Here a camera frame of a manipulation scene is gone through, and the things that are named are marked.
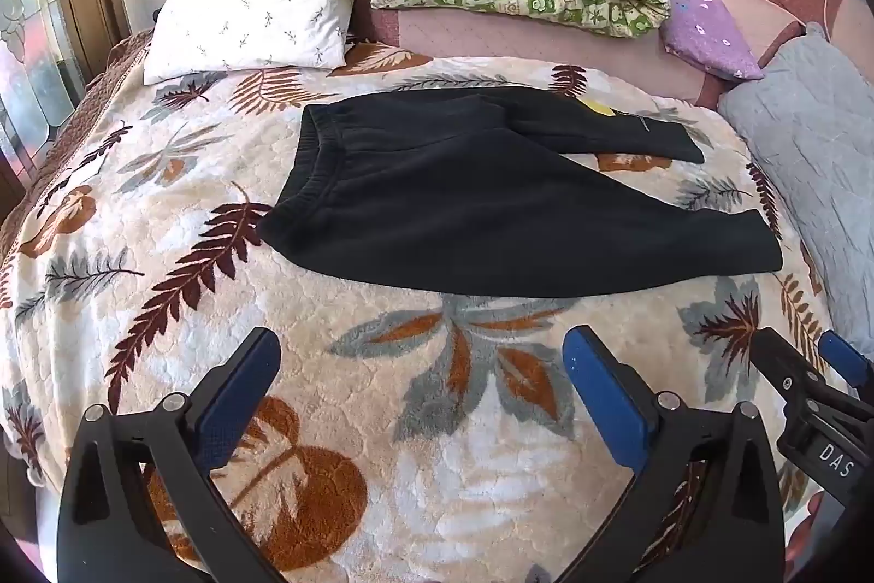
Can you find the person's right hand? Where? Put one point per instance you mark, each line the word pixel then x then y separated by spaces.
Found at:
pixel 816 511

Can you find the purple dotted pillow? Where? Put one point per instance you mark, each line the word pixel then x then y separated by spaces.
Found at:
pixel 710 33

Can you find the wooden framed glass door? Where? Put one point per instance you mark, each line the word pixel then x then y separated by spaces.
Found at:
pixel 48 9

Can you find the pink bed sheet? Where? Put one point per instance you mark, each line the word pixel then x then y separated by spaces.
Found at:
pixel 519 36

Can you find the black pants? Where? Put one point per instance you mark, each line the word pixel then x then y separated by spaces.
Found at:
pixel 478 194

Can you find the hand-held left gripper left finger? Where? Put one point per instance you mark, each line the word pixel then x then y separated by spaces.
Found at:
pixel 232 402

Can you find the yellow tag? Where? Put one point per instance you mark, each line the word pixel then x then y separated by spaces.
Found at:
pixel 601 107

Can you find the grey quilted cushion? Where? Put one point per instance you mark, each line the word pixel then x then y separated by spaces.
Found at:
pixel 812 139

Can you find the white sprig print pillow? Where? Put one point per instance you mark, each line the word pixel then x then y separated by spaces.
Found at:
pixel 252 16

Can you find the leaf print fleece blanket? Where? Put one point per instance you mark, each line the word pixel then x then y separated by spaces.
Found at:
pixel 307 296

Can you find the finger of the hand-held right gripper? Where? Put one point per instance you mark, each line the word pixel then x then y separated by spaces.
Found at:
pixel 785 368
pixel 843 361

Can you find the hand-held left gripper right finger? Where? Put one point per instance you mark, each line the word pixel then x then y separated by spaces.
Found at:
pixel 608 398

